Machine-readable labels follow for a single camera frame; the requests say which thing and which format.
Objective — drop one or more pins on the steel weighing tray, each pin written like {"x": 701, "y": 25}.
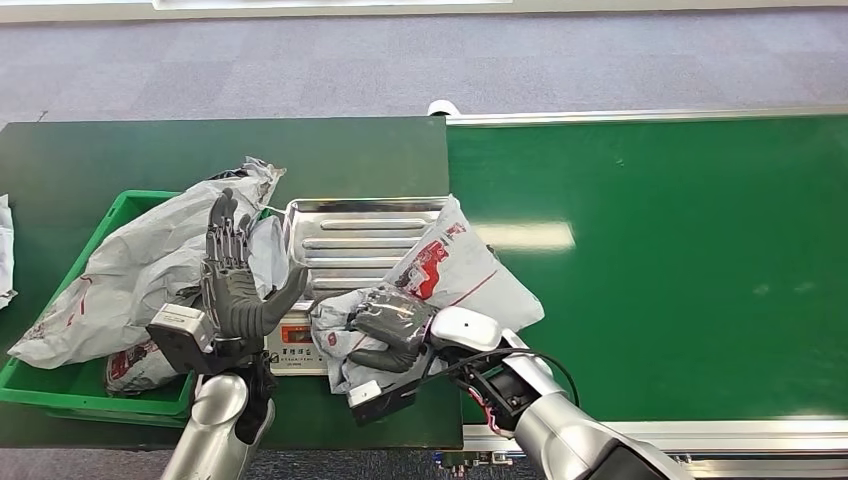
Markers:
{"x": 358, "y": 238}

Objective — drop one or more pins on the grey mailer package red print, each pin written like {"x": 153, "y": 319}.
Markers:
{"x": 457, "y": 272}

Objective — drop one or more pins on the large crumpled grey mailer package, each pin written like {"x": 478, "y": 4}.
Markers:
{"x": 132, "y": 265}

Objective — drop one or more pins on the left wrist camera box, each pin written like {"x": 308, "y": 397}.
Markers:
{"x": 182, "y": 331}

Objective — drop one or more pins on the metal conveyor bracket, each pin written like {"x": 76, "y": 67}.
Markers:
{"x": 474, "y": 459}

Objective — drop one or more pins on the green conveyor belt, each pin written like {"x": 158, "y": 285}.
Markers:
{"x": 662, "y": 265}

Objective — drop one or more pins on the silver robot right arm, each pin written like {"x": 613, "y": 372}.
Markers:
{"x": 563, "y": 430}

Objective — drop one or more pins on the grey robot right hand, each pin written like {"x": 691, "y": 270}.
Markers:
{"x": 397, "y": 324}

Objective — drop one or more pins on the white electronic scale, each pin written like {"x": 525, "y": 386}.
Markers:
{"x": 295, "y": 348}

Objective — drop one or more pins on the white plastic package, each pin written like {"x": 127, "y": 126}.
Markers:
{"x": 5, "y": 252}

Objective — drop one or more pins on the green plastic crate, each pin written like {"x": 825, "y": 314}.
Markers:
{"x": 66, "y": 391}

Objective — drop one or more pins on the aluminium conveyor side rail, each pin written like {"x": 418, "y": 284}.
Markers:
{"x": 649, "y": 114}
{"x": 729, "y": 434}

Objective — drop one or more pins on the grey mailer package red logo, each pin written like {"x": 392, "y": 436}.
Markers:
{"x": 136, "y": 368}

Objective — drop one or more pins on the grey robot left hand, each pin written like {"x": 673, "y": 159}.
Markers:
{"x": 232, "y": 298}

